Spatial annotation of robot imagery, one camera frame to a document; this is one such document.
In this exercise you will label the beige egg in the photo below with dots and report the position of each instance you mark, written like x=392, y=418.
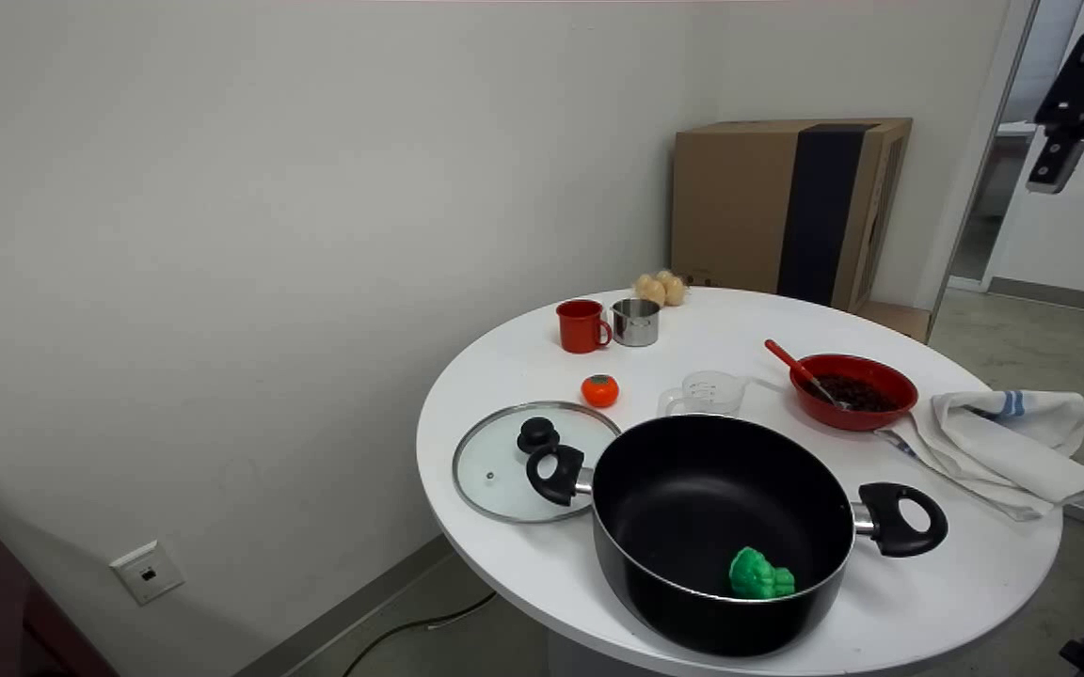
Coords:
x=674, y=288

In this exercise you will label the orange toy tomato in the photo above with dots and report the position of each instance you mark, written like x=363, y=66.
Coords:
x=600, y=394

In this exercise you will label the red bowl of beans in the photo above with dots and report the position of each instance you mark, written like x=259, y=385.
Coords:
x=875, y=383

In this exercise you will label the green toy vegetable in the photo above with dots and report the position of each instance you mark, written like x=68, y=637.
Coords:
x=757, y=575

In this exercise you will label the red mug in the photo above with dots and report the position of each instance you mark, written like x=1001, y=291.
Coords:
x=580, y=325

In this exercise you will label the white wall outlet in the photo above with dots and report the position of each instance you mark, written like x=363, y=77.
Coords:
x=147, y=575

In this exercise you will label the stainless steel cup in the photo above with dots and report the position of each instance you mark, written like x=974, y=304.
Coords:
x=637, y=325

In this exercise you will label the brown cardboard box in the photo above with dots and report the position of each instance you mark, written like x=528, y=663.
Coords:
x=731, y=207

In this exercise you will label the white desk dark red sides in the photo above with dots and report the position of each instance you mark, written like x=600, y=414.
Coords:
x=2, y=616

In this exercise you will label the black cooking pot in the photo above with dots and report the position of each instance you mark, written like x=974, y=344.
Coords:
x=693, y=502

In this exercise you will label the white cloth blue stripes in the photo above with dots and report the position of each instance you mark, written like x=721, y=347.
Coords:
x=1017, y=447

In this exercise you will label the glass lid black knob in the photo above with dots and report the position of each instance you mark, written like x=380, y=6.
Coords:
x=499, y=485

